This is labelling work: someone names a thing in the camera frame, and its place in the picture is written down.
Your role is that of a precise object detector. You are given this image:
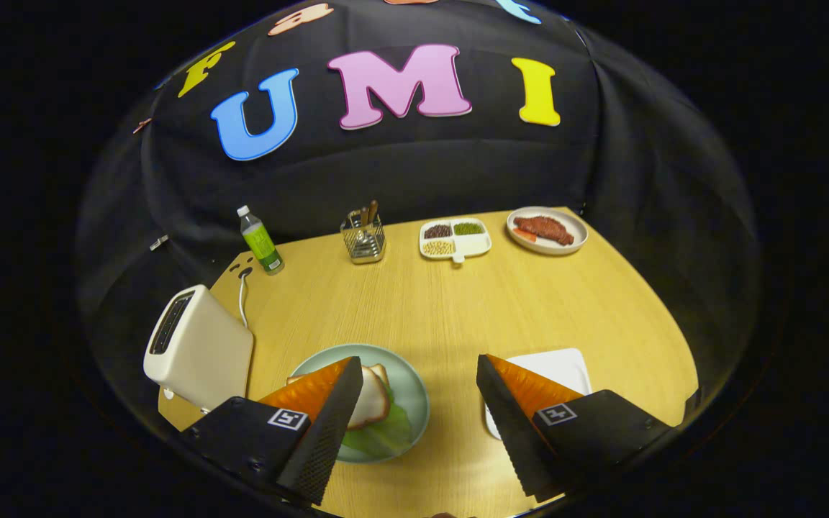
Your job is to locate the green label water bottle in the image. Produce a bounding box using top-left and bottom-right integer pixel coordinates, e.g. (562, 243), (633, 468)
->
(237, 205), (286, 276)

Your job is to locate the white divided dish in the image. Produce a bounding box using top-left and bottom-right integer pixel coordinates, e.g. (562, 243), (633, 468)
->
(419, 218), (493, 265)

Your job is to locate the white square plate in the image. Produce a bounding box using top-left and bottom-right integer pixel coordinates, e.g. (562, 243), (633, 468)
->
(484, 348), (593, 440)

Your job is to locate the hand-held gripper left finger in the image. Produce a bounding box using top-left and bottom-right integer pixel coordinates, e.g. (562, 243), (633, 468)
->
(181, 356), (365, 506)

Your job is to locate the toasted bread slice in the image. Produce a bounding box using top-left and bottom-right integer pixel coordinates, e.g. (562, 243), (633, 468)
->
(346, 365), (391, 430)

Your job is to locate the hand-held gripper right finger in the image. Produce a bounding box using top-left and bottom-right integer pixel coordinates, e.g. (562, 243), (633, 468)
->
(476, 353), (674, 503)

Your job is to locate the white toaster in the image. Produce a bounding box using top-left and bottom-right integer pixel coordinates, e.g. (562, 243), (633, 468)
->
(143, 284), (255, 412)

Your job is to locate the white oval plate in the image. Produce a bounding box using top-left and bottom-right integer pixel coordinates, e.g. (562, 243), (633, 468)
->
(506, 206), (589, 256)

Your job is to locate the brown steak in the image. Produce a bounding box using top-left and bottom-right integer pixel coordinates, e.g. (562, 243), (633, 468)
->
(514, 216), (575, 247)

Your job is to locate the wire utensil holder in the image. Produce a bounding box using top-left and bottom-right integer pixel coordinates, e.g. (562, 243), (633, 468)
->
(340, 210), (387, 265)

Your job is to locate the black backdrop cloth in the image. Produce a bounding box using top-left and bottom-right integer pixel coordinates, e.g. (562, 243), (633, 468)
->
(76, 0), (761, 432)

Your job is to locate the pale green round plate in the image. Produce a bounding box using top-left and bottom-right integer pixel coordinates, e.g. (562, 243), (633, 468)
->
(289, 343), (430, 463)

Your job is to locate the green lettuce leaf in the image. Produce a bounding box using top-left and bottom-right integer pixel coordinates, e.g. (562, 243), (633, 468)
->
(346, 403), (413, 459)

